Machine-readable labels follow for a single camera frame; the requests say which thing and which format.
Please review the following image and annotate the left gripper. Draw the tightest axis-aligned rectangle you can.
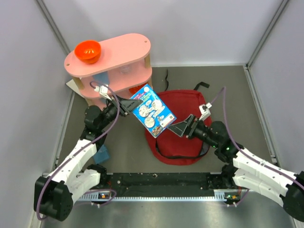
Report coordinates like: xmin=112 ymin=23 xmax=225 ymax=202
xmin=99 ymin=94 xmax=142 ymax=130

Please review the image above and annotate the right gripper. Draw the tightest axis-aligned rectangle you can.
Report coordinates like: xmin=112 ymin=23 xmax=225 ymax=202
xmin=168 ymin=114 xmax=219 ymax=149

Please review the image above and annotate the red backpack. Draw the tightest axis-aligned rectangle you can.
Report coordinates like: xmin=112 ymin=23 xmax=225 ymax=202
xmin=144 ymin=82 xmax=209 ymax=166

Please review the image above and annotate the blue illustrated book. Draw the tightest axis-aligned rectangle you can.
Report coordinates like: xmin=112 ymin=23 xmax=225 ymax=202
xmin=131 ymin=84 xmax=177 ymax=138

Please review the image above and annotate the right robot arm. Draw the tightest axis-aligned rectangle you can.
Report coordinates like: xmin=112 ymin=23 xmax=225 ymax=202
xmin=169 ymin=115 xmax=304 ymax=222

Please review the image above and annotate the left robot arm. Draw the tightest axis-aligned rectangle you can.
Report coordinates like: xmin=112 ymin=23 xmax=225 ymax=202
xmin=34 ymin=95 xmax=142 ymax=221

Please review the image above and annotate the orange bowl lower shelf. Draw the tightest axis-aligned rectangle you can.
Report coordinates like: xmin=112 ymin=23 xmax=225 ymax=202
xmin=129 ymin=86 xmax=141 ymax=94

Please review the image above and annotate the clear plastic cup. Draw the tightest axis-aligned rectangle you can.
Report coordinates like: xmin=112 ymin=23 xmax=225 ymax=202
xmin=119 ymin=65 xmax=132 ymax=74

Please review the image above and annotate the blue plastic cup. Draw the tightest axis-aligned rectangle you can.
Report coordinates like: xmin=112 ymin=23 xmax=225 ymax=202
xmin=93 ymin=71 xmax=110 ymax=85

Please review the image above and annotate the pink three-tier wooden shelf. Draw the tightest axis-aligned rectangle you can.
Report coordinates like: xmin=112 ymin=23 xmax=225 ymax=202
xmin=64 ymin=33 xmax=152 ymax=108

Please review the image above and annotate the white paper sheet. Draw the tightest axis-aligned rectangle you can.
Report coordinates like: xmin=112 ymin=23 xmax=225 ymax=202
xmin=66 ymin=79 xmax=82 ymax=96

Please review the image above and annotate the orange bowl on top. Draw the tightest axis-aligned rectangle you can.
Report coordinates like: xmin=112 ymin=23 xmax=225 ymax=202
xmin=74 ymin=40 xmax=102 ymax=64

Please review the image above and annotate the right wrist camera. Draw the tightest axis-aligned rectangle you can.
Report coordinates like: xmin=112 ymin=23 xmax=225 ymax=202
xmin=199 ymin=103 xmax=212 ymax=121

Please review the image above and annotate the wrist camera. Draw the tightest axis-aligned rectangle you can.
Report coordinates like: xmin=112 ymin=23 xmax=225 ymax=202
xmin=199 ymin=103 xmax=212 ymax=121
xmin=94 ymin=85 xmax=112 ymax=100

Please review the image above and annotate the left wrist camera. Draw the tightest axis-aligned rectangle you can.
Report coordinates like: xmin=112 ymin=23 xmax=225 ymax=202
xmin=94 ymin=85 xmax=112 ymax=100

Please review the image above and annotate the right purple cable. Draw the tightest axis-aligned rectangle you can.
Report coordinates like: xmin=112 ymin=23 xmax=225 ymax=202
xmin=210 ymin=86 xmax=304 ymax=207

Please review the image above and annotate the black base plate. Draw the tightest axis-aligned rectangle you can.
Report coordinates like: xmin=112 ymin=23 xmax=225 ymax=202
xmin=93 ymin=172 xmax=237 ymax=197

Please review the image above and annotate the white slotted cable duct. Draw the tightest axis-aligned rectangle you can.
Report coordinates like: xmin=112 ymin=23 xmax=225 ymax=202
xmin=76 ymin=189 xmax=228 ymax=202

